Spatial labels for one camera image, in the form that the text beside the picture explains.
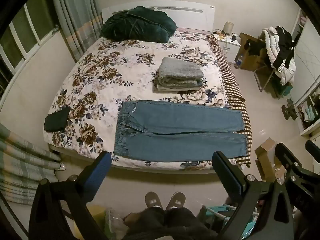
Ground floral bed sheet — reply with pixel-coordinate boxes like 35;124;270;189
42;29;253;170

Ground dark green duvet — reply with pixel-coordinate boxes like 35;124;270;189
100;6;177;43

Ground white headboard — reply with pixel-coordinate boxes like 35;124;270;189
101;4;214;33

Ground blue denim pants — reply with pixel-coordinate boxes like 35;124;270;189
113;100;248;162

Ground white wardrobe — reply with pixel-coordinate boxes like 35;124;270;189
291;7;320;138

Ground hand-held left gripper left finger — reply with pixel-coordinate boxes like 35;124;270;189
28;151;112;240

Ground white framed window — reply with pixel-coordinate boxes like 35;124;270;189
0;0;60;88

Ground dark patterned slippers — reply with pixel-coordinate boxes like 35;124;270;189
281;99;299;120

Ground folded black cloth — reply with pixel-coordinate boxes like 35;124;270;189
44;105;71;132

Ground black jacket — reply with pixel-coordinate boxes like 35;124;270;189
274;26;295;68

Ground chair piled with clothes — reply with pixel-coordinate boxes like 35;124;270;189
261;26;297;85

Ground clothes pile on shelf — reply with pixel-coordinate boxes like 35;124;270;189
297;97;320;130

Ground metal folding chair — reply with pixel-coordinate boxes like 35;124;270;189
254;65;295;98

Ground person's left leg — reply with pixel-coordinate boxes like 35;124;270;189
124;206;167;240

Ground folded cream cloth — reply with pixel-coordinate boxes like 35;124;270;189
152;80;200;93

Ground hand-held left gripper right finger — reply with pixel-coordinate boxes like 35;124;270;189
212;151;295;240

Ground yellow-green bag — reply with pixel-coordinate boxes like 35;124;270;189
86;204;108;240

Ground grey striped curtain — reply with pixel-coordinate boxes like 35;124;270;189
49;0;103;63
0;122;62;205

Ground person's right leg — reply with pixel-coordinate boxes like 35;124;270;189
165;206;218;240

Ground grey slipper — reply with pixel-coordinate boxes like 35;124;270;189
166;192;186;210
145;191;163;209

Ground person's leg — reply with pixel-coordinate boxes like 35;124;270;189
165;206;218;240
124;206;167;240

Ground black garment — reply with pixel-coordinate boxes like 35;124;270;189
244;39;265;57

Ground small open cardboard box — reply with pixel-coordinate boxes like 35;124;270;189
254;137;288;183

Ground teal storage rack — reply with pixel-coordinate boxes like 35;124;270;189
199;204;259;240

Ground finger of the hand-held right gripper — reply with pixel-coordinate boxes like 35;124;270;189
304;140;320;157
274;142;304;181

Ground large cardboard box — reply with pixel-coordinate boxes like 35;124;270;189
239;32;268;72

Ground teal box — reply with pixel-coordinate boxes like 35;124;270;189
280;82;293;97

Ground white nightstand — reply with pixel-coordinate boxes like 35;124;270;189
212;30;242;64

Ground folded grey fleece blanket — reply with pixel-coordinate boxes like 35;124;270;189
157;56;207;88

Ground brown plaid blanket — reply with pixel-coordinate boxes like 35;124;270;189
206;34;253;168

